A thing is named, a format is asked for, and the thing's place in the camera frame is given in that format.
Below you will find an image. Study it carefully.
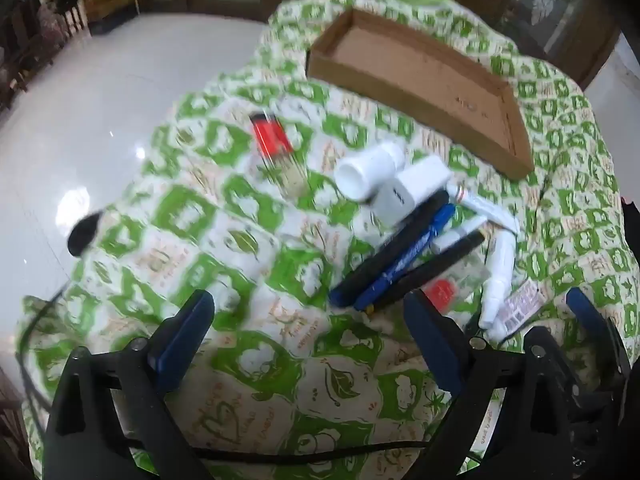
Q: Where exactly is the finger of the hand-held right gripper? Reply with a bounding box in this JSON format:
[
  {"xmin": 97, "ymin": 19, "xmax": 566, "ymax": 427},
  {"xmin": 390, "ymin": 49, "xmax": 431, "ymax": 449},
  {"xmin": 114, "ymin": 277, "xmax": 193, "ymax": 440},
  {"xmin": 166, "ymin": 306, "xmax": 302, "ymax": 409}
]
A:
[{"xmin": 566, "ymin": 287, "xmax": 633, "ymax": 376}]

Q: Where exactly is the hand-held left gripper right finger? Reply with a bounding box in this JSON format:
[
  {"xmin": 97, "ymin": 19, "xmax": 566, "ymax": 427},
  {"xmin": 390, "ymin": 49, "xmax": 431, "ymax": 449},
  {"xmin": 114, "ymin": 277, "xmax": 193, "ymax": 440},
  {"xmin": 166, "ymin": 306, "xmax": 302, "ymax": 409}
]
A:
[{"xmin": 402, "ymin": 289, "xmax": 576, "ymax": 480}]

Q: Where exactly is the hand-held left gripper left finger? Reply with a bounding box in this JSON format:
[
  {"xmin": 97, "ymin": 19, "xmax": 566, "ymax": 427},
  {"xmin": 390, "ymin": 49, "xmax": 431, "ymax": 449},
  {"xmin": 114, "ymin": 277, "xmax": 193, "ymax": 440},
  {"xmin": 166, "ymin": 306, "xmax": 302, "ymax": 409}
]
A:
[{"xmin": 44, "ymin": 289, "xmax": 216, "ymax": 480}]

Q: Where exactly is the red item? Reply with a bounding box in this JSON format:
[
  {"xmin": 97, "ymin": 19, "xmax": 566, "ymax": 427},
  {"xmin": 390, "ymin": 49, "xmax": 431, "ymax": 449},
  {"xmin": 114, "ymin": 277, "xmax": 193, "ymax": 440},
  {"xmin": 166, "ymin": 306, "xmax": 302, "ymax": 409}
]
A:
[{"xmin": 422, "ymin": 260, "xmax": 488, "ymax": 313}]

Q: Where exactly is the white tube with printed label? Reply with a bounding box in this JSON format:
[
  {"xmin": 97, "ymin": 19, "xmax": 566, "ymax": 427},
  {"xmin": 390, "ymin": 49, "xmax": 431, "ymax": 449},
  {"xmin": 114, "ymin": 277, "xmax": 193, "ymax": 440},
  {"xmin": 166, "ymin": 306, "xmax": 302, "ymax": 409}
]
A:
[{"xmin": 492, "ymin": 287, "xmax": 546, "ymax": 343}]

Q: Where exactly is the black clear pen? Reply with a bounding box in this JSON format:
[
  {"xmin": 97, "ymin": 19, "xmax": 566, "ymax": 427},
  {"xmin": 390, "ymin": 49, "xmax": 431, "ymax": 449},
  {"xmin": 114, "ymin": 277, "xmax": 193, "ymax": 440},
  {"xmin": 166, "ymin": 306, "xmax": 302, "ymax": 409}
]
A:
[{"xmin": 395, "ymin": 232, "xmax": 487, "ymax": 306}]

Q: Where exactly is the blue marker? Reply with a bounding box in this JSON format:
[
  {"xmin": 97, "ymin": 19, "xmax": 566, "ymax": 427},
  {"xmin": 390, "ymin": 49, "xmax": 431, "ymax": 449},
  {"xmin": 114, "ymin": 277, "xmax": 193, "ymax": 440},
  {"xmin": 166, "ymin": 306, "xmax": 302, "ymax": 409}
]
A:
[{"xmin": 352, "ymin": 204, "xmax": 457, "ymax": 313}]

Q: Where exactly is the white spray bottle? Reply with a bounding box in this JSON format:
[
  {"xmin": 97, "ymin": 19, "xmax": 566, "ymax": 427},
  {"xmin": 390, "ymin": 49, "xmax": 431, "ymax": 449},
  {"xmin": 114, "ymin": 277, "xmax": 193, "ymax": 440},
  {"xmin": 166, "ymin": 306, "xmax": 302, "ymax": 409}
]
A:
[{"xmin": 479, "ymin": 232, "xmax": 517, "ymax": 331}]

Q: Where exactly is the thick black marker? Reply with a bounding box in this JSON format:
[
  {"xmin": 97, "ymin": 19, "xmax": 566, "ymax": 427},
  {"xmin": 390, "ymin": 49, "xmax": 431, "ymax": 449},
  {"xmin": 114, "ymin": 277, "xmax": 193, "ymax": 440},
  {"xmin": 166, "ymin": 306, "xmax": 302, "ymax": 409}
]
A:
[{"xmin": 330, "ymin": 190, "xmax": 450, "ymax": 307}]

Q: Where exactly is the white marker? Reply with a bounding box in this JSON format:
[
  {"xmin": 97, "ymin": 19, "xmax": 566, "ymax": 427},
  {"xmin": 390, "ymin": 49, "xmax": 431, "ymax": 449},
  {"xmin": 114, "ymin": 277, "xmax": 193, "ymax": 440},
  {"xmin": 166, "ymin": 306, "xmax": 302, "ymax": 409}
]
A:
[{"xmin": 431, "ymin": 216, "xmax": 488, "ymax": 255}]

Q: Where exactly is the white ointment tube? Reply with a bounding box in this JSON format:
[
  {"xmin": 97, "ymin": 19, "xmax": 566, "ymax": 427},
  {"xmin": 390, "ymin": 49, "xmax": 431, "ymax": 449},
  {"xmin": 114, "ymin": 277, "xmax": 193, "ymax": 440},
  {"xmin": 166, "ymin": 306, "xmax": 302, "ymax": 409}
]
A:
[{"xmin": 446, "ymin": 183, "xmax": 521, "ymax": 235}]

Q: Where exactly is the white charger adapter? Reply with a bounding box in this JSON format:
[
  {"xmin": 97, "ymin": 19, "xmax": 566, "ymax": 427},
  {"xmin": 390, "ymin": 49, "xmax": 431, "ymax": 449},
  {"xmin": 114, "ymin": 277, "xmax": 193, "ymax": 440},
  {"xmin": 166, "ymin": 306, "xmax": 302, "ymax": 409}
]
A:
[{"xmin": 372, "ymin": 156, "xmax": 453, "ymax": 227}]

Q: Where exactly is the white pill bottle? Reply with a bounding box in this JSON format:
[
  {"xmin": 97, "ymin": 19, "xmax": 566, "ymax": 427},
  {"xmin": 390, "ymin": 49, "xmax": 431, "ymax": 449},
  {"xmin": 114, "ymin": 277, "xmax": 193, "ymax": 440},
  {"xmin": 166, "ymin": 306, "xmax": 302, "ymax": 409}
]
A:
[{"xmin": 334, "ymin": 141, "xmax": 406, "ymax": 205}]

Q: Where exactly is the brown cardboard tray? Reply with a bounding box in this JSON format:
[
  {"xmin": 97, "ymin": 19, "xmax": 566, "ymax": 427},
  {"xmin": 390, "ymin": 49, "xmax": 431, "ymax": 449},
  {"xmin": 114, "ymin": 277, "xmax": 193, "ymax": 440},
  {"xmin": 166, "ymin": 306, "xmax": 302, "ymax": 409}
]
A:
[{"xmin": 306, "ymin": 8, "xmax": 536, "ymax": 181}]

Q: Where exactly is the green white printed blanket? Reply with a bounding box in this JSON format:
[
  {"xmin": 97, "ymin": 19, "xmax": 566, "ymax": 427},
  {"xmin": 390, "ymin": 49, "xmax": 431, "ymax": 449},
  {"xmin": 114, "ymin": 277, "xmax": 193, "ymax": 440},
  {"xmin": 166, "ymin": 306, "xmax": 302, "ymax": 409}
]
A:
[{"xmin": 15, "ymin": 0, "xmax": 640, "ymax": 480}]

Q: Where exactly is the red clear lighter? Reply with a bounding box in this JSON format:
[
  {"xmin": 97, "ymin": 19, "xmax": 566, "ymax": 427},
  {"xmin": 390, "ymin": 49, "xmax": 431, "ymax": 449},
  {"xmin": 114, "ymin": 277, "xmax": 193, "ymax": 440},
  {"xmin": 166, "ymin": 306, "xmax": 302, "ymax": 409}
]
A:
[{"xmin": 248, "ymin": 112, "xmax": 311, "ymax": 198}]

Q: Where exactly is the row of wooden chairs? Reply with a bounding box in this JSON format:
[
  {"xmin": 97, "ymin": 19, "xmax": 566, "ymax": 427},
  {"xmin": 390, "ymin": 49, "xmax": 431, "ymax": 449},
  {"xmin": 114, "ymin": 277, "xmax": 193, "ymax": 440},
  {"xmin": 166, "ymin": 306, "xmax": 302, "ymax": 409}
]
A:
[{"xmin": 0, "ymin": 0, "xmax": 88, "ymax": 111}]

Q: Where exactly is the black cable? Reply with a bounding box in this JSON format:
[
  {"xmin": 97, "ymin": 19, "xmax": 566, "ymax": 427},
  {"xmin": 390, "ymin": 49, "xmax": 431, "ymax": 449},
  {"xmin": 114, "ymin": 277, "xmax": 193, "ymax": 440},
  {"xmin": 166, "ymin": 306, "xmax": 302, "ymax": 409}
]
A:
[{"xmin": 15, "ymin": 211, "xmax": 451, "ymax": 466}]

